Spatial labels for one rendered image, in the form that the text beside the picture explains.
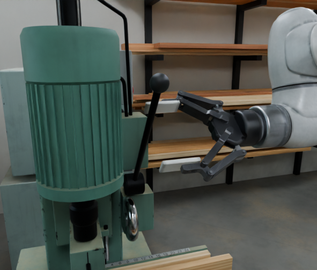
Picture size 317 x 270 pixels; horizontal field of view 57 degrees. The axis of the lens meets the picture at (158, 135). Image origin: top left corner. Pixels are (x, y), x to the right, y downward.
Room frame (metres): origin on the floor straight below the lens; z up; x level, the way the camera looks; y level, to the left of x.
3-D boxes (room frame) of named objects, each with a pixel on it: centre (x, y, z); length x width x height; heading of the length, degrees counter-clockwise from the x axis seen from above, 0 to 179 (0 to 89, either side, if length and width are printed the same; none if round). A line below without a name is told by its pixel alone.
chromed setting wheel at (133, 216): (0.73, 0.08, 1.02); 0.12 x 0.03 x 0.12; 17
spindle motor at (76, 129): (0.57, 0.16, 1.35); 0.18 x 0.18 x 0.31
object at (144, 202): (0.79, 0.06, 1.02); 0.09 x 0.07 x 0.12; 107
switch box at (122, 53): (0.91, 0.12, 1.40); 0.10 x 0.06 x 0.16; 17
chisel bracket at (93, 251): (0.59, 0.17, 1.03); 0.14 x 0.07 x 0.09; 17
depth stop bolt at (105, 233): (0.64, 0.14, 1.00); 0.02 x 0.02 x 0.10; 17
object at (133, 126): (0.82, 0.08, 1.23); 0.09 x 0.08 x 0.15; 17
